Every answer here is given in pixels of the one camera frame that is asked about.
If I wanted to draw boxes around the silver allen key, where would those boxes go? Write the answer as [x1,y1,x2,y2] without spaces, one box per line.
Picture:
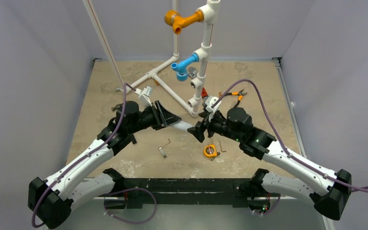
[158,139,171,159]

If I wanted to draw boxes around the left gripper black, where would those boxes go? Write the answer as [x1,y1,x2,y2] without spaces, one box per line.
[128,100,181,135]

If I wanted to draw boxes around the silver metal pipe clamp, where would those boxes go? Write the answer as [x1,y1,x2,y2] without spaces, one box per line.
[187,67,197,79]

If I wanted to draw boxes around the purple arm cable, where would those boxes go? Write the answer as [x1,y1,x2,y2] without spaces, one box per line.
[31,83,138,229]
[211,79,368,194]

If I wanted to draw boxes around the white PVC pipe frame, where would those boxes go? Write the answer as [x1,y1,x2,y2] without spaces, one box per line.
[82,0,221,118]

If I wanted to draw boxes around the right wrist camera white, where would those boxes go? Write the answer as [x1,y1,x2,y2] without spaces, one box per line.
[203,95,221,122]

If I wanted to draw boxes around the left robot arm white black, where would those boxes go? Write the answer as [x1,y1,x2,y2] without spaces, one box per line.
[28,101,182,229]

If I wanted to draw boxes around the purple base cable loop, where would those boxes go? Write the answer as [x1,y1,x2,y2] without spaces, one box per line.
[103,187,158,225]

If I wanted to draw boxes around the small hammer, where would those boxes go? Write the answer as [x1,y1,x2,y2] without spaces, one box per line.
[111,104,123,112]

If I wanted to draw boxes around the orange handled pliers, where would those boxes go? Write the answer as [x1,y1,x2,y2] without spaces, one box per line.
[218,90,247,108]

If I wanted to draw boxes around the orange pipe fitting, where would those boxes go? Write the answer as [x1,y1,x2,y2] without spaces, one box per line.
[164,10,204,35]

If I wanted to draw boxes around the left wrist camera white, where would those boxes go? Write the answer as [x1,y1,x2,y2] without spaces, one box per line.
[135,86,153,107]

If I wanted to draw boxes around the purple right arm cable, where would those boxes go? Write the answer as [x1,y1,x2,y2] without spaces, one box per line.
[211,79,368,194]

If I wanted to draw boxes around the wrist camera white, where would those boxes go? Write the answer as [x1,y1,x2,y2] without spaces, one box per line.
[135,86,153,107]
[203,95,221,122]

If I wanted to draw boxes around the blue pipe fitting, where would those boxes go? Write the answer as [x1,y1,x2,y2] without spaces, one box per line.
[171,53,199,81]

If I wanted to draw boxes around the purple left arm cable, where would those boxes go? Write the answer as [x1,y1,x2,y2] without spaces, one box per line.
[31,83,138,229]

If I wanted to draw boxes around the white remote control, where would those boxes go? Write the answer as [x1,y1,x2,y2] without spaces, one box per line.
[171,121,194,133]

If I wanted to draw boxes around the yellow tape measure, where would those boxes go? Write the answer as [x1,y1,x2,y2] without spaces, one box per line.
[203,144,220,161]

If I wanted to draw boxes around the aluminium rail frame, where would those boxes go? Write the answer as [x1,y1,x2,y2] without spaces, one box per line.
[272,57,307,158]

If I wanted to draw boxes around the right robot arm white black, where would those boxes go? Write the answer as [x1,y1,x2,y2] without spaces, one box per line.
[187,107,352,220]

